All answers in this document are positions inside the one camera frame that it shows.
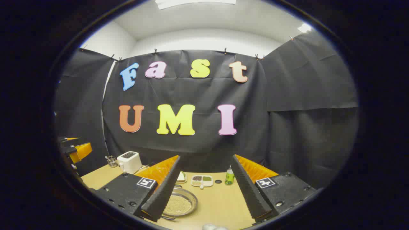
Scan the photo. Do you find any pile of soybeans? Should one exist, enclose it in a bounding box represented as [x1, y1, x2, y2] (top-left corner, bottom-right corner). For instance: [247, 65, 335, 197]
[164, 195, 192, 215]

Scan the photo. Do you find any rectangular ceiling light panel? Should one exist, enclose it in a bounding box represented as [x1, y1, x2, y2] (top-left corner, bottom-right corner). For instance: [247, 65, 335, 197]
[156, 0, 236, 10]

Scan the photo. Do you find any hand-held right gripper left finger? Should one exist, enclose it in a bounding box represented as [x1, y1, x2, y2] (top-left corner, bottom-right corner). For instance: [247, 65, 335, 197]
[94, 155, 181, 223]

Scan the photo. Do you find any white toaster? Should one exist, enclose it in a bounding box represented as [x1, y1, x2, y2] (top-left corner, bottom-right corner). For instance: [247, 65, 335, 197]
[117, 151, 143, 174]

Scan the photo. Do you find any white divided tray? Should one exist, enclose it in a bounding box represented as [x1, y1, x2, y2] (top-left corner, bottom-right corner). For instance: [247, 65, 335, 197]
[191, 175, 213, 189]

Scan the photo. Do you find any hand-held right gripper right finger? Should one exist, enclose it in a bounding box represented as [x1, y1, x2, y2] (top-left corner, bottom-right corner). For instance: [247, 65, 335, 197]
[231, 155, 317, 224]

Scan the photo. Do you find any green label drink bottle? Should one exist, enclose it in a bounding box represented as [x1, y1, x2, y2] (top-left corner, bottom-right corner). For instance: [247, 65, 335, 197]
[225, 165, 235, 185]

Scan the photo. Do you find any stainless steel pot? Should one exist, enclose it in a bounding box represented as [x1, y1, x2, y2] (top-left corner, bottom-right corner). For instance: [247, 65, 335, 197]
[161, 185, 198, 221]

